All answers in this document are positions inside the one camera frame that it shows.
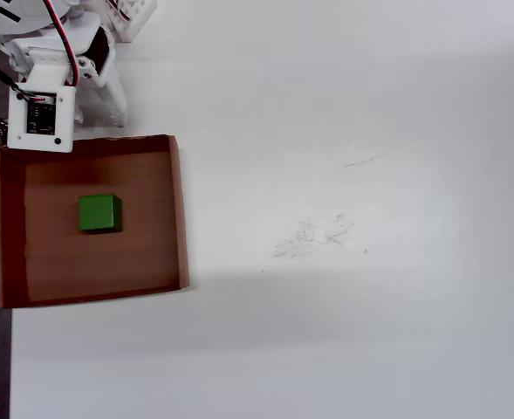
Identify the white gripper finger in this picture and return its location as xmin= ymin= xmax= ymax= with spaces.
xmin=76 ymin=54 xmax=129 ymax=128
xmin=72 ymin=85 xmax=109 ymax=127

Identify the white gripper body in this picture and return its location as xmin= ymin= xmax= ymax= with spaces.
xmin=0 ymin=10 xmax=117 ymax=87

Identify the green cube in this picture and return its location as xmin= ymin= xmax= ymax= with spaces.
xmin=78 ymin=193 xmax=124 ymax=234

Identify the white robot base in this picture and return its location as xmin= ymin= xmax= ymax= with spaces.
xmin=106 ymin=0 xmax=158 ymax=44

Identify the brown cardboard box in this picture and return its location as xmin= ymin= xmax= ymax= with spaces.
xmin=0 ymin=117 xmax=191 ymax=310

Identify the red black gripper servo wire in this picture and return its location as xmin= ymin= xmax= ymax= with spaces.
xmin=42 ymin=0 xmax=81 ymax=86

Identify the white camera mount with board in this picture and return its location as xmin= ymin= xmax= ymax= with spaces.
xmin=7 ymin=50 xmax=76 ymax=154

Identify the red wire bundle at base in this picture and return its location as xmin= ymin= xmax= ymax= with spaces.
xmin=107 ymin=0 xmax=132 ymax=22

